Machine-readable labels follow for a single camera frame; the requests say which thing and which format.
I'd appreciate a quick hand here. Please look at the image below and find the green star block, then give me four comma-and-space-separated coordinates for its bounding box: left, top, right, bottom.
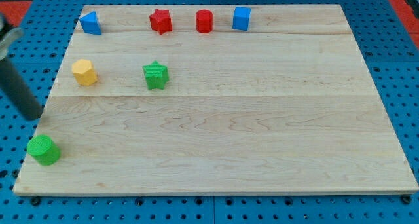
142, 61, 169, 90

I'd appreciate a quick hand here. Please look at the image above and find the red star block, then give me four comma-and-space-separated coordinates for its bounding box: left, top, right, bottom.
149, 9, 173, 35

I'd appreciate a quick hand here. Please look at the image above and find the wooden board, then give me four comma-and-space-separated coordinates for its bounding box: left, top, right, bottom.
14, 4, 418, 197

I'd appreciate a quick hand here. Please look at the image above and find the blue cube block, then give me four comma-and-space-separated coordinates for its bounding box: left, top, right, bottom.
232, 7, 251, 31

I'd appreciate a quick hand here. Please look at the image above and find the yellow hexagon block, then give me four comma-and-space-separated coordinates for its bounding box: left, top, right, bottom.
71, 59, 98, 86

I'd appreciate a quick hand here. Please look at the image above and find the blue triangle block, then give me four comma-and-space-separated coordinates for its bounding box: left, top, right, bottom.
79, 11, 101, 35

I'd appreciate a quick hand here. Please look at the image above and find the green cylinder block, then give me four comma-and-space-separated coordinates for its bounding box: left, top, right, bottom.
27, 134, 61, 166

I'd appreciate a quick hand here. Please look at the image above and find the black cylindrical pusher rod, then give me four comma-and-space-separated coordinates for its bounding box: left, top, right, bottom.
1, 58, 43, 121

